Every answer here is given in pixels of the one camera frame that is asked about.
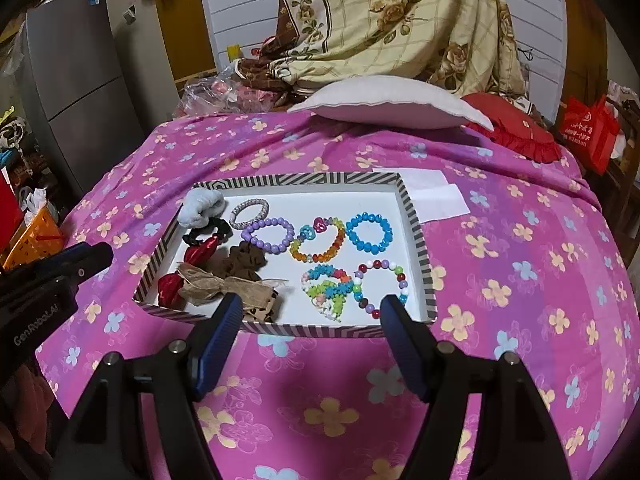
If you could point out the red shopping bag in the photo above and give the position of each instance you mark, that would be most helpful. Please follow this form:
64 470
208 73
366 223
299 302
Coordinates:
585 130

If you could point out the burlap bow hair clip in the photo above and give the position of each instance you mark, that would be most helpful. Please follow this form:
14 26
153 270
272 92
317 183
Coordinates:
225 287

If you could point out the pink floral blanket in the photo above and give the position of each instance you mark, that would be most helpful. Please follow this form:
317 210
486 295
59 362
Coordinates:
500 285

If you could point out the red satin hair bow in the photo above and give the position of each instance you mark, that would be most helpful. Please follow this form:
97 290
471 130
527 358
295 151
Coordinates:
200 252
170 287

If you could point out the light blue scrunchie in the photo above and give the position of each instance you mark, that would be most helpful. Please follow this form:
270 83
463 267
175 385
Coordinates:
200 207

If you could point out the brown wooden door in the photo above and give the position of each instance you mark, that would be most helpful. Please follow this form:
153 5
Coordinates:
185 35

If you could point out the orange plastic basket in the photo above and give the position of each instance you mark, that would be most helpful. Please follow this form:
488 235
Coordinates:
30 245

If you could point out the red ruffled cushion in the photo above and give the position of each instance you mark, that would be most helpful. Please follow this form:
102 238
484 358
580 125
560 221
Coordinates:
515 125

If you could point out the grey refrigerator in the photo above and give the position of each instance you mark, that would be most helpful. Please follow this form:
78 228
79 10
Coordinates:
75 85

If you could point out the yellow bottle cap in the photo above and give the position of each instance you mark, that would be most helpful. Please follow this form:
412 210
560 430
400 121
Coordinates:
233 52

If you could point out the brown scrunchie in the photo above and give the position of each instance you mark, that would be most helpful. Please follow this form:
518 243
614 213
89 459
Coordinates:
247 260

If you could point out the white pillow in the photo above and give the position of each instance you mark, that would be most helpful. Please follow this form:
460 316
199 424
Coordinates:
390 102

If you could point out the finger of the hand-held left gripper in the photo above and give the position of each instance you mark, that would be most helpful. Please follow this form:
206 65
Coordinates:
87 262

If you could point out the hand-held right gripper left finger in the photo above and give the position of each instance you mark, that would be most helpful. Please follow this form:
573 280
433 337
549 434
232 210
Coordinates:
220 340

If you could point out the clear plastic bag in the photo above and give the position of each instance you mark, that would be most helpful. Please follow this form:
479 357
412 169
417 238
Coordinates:
210 95

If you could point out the white paper sheet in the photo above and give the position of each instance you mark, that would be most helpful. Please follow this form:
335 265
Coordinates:
440 205

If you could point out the leopard print hair clip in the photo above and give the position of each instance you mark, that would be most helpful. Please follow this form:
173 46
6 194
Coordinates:
262 312

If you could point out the white tissue paper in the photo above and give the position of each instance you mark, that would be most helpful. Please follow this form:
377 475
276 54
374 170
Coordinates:
36 199

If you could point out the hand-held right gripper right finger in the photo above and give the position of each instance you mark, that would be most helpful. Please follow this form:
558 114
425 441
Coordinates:
405 345

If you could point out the black scrunchie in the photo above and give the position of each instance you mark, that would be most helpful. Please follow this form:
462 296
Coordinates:
220 230

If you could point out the red box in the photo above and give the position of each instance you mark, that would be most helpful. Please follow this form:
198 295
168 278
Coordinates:
7 205

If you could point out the cream floral quilt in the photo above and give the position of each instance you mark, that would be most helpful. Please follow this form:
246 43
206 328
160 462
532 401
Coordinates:
375 10

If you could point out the striped cardboard box tray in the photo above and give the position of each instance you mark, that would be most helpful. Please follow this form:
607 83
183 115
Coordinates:
300 200

